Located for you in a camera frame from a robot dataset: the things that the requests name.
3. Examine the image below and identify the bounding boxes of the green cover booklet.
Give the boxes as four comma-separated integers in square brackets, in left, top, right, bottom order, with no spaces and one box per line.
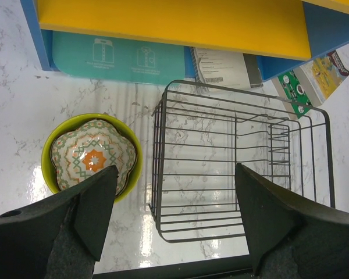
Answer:
[272,70,312,119]

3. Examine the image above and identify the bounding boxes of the colourful wooden shelf unit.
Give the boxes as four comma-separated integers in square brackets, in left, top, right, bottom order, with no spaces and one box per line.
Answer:
[21,1,349,81]

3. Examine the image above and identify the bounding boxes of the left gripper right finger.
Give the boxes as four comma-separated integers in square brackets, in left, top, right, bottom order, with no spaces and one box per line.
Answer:
[235,163,349,278]

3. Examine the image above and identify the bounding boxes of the grey wire dish rack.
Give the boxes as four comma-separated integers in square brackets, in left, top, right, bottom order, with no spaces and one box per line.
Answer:
[149,80,336,243]

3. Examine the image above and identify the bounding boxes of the small plain white bowl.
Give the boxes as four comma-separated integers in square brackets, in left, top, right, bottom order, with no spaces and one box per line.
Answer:
[50,119,137,196]

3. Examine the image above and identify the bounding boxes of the yellow cover paperback book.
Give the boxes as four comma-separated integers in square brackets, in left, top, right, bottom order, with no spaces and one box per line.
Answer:
[294,51,349,107]

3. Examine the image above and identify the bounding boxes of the lime green bowl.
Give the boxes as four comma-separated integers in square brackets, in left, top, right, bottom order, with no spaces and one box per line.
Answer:
[41,113,143,202]

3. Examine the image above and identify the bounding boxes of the white grey manual booklet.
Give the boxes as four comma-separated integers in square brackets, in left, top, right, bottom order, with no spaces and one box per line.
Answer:
[190,47,263,94]

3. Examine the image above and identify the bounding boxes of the teal folder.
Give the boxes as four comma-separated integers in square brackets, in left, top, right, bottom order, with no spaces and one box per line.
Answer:
[52,31,186,85]

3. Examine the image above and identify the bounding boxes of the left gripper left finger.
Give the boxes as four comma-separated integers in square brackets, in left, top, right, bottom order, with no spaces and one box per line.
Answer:
[0,166,118,278]

